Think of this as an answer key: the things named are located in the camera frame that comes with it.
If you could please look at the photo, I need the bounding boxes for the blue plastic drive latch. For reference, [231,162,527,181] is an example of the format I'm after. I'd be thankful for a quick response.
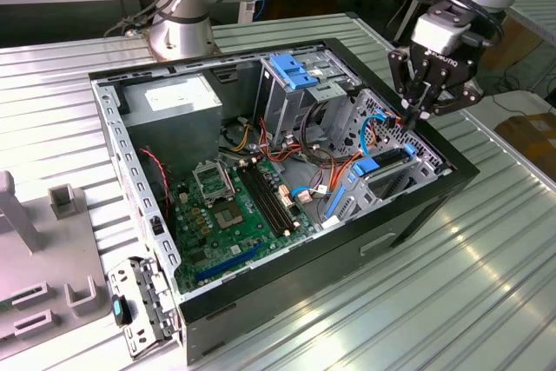
[268,53,321,90]

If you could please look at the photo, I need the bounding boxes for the grey disk bay cage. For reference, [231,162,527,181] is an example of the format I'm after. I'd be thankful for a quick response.
[323,88,453,224]

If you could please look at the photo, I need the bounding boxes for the red orange board power wires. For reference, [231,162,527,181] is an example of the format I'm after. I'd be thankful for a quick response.
[258,116,305,166]

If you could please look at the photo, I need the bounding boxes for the blue expansion slot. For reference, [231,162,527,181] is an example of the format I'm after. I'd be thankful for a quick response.
[194,242,264,283]

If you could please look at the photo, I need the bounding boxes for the grey optical drive cage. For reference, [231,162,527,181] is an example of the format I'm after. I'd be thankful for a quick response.
[259,50,362,149]

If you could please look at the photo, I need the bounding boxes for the metal socket cover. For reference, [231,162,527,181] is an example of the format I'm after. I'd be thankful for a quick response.
[193,161,238,207]

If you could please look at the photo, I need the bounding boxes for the blue data wire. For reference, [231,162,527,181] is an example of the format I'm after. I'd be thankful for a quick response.
[359,109,387,156]
[289,186,314,205]

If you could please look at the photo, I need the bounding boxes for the green motherboard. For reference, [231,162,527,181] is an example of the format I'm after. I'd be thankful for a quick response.
[167,157,318,296]

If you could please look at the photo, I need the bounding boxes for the black wire bundle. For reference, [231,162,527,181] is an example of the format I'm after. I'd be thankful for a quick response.
[299,101,361,168]

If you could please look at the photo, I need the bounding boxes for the grey power supply unit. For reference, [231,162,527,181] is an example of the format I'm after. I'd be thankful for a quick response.
[119,73,225,172]

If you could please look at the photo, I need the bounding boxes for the metal frame table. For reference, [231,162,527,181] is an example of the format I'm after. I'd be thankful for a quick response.
[507,0,556,47]

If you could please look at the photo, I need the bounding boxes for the brown cardboard box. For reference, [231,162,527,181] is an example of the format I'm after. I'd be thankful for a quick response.
[494,112,556,172]

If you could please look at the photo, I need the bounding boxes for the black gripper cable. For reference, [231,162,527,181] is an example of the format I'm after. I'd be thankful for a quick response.
[373,0,507,49]

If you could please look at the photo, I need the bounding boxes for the metal card retention bracket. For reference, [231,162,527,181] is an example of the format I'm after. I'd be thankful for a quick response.
[105,255,183,361]

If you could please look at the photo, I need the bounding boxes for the orange red disk power wire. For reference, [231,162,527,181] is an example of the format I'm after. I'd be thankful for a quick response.
[328,115,412,207]

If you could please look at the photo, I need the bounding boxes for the black metal PC case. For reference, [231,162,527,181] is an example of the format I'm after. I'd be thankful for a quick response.
[86,36,481,366]

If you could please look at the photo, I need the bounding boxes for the black and blue bracket latch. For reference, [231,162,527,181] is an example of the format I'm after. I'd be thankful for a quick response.
[110,294,134,327]

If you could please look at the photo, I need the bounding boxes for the black RAM slot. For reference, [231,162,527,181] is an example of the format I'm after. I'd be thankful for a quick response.
[254,159,301,232]
[242,161,289,235]
[236,162,283,237]
[248,160,295,234]

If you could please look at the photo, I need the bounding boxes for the red black fan wire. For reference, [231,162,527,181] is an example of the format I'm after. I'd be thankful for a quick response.
[138,147,173,216]

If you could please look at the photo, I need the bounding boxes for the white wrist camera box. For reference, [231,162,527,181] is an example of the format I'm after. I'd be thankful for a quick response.
[411,13,474,56]

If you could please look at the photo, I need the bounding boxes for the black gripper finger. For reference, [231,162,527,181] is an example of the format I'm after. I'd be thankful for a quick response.
[388,50,417,129]
[416,83,483,123]

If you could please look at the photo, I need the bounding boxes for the grey parts rack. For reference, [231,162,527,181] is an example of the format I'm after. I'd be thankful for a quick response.
[0,169,114,341]

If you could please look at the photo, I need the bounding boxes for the hard disk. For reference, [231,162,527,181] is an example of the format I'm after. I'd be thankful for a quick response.
[324,143,419,221]

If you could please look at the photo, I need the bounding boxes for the yellow black power wire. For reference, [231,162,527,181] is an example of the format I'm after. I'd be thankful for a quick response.
[219,116,255,153]

